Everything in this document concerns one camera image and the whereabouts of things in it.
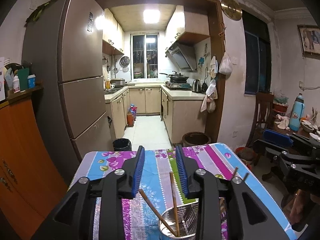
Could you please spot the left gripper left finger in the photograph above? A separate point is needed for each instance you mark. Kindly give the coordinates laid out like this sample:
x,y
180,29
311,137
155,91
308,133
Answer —
x,y
91,204

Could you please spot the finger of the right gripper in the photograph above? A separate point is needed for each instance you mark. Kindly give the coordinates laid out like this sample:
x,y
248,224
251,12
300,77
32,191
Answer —
x,y
277,138

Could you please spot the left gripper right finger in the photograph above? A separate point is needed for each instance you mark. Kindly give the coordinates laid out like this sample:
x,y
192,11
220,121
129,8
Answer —
x,y
251,212

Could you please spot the light wooden chopstick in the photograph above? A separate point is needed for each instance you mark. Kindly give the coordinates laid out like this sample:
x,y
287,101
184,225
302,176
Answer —
x,y
149,203

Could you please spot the metal perforated utensil holder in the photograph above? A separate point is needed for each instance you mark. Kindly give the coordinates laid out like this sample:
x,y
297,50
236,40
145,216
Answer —
x,y
187,220

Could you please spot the reddish wooden chopstick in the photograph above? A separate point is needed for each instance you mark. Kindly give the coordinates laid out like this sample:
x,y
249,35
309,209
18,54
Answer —
x,y
174,204

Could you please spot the kitchen window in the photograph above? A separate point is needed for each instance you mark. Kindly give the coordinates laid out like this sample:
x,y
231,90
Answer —
x,y
144,55

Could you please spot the wooden dining chair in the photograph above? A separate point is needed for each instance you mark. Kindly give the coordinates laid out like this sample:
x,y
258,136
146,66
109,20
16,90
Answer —
x,y
261,117

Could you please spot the blue thermos bottle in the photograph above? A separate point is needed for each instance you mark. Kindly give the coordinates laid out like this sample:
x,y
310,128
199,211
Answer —
x,y
297,113

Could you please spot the black trash bin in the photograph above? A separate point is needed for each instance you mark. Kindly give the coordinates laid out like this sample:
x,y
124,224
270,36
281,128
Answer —
x,y
122,144

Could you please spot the floral striped tablecloth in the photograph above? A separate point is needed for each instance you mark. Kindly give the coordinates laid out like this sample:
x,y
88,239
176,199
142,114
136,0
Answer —
x,y
139,221

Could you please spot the brown ceramic jar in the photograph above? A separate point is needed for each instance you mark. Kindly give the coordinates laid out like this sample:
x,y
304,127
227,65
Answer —
x,y
195,139

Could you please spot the white plastic bag hanging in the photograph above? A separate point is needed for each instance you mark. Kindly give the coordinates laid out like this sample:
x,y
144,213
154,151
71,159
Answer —
x,y
225,67

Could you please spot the orange wooden cabinet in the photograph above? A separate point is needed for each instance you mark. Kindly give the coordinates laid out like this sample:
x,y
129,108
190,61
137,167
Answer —
x,y
31,186

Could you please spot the steel electric kettle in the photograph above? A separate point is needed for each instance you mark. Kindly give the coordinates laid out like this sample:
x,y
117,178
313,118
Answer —
x,y
196,86

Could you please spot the framed elephant picture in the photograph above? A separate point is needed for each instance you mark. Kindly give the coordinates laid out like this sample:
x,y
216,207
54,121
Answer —
x,y
309,40

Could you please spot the black wok on stove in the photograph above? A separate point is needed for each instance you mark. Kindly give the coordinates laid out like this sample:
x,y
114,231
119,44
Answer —
x,y
176,77

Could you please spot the range hood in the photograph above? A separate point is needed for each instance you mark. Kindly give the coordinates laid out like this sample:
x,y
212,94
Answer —
x,y
182,56

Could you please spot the bronze refrigerator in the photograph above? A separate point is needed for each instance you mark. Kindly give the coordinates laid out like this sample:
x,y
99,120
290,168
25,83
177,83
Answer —
x,y
65,50

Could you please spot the gold round wall clock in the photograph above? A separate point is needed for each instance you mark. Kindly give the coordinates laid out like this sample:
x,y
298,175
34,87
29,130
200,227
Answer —
x,y
232,9

